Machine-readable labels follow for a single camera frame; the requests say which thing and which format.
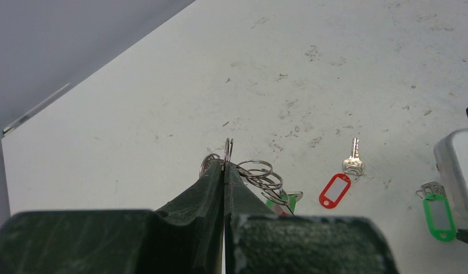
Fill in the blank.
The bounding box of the key with red tag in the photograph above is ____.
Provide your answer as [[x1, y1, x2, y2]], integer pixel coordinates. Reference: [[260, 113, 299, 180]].
[[318, 137, 365, 209]]

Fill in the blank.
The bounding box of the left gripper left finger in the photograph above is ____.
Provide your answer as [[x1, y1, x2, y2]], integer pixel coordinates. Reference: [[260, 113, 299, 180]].
[[0, 164, 223, 273]]

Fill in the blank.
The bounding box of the key with green tag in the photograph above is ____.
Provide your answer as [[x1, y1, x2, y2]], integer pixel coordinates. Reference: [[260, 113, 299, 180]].
[[266, 191, 303, 216], [416, 182, 457, 242]]

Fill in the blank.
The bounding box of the metal keyring with red handle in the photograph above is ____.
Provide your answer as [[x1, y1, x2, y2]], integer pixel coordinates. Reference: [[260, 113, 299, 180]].
[[199, 138, 287, 205]]

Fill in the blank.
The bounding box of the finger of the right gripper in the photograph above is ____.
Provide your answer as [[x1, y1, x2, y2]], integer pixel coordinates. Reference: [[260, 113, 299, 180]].
[[456, 229, 468, 244]]

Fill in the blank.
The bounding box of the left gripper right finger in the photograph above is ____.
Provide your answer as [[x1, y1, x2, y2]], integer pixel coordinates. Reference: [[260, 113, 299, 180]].
[[224, 164, 398, 273]]

